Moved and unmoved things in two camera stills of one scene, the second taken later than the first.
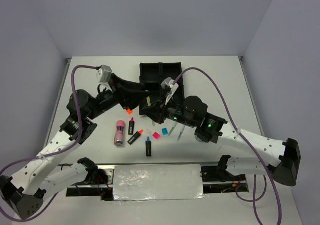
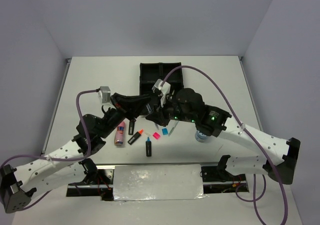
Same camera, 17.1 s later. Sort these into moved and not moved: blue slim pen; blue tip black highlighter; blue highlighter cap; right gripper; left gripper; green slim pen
Moved: left gripper; blue slim pen
Not moved: blue tip black highlighter; blue highlighter cap; green slim pen; right gripper
